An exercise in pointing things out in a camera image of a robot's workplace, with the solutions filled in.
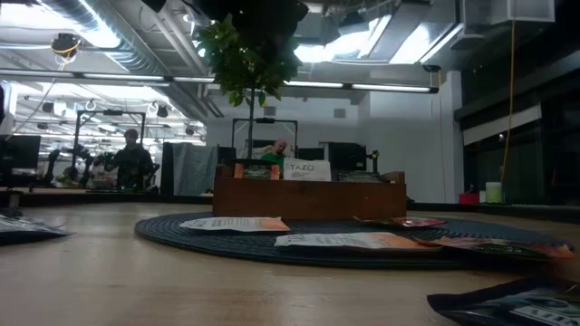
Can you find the white and orange tea packet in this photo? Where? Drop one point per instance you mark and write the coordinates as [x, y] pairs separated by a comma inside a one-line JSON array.
[[353, 241], [235, 223], [307, 169]]

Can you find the black tea packet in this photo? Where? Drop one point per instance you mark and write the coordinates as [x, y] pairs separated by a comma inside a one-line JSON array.
[[512, 308], [27, 228], [358, 176]]

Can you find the wooden three-compartment tray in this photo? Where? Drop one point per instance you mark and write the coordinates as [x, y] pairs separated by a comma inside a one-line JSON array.
[[308, 199]]

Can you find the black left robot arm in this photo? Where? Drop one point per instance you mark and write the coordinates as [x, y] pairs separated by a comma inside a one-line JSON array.
[[154, 3]]

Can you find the background black robot arm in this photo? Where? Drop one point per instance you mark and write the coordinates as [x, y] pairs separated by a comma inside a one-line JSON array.
[[84, 160]]

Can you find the green potted plant black pot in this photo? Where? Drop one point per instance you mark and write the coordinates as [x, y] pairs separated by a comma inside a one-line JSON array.
[[244, 72]]

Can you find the person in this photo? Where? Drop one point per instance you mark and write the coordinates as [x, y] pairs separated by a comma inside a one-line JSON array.
[[132, 163], [278, 147]]

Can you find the ceiling light strip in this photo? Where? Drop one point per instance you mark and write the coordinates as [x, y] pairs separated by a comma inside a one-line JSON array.
[[122, 76], [389, 87]]

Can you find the black cabinet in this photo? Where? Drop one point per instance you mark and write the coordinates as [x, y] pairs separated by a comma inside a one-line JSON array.
[[346, 154]]

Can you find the grey partition cloth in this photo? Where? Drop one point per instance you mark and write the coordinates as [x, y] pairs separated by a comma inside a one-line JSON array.
[[192, 169]]

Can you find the round dark woven placemat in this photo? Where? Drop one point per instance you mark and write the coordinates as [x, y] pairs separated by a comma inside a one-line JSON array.
[[204, 244]]

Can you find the grey ceiling air unit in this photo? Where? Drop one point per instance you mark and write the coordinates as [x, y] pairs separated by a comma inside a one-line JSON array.
[[507, 11]]

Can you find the black monitor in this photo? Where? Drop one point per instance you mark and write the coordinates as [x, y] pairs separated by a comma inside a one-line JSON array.
[[20, 151]]

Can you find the red box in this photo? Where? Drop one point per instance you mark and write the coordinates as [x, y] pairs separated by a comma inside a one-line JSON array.
[[469, 198]]

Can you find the pale green cup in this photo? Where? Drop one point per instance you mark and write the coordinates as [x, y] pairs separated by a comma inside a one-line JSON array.
[[494, 192]]

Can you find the grey wall vent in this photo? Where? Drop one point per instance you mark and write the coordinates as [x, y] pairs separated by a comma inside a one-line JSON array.
[[340, 113], [270, 111]]

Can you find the background black rig frame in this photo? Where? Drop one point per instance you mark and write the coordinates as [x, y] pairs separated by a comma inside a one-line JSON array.
[[111, 112], [265, 120]]

